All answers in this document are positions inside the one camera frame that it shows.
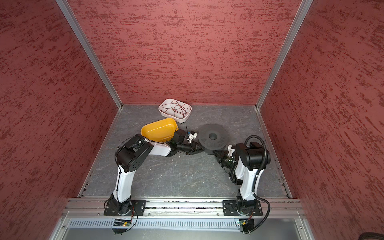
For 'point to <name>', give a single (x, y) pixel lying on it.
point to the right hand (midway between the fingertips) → (211, 153)
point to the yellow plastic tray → (160, 131)
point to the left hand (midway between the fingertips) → (204, 152)
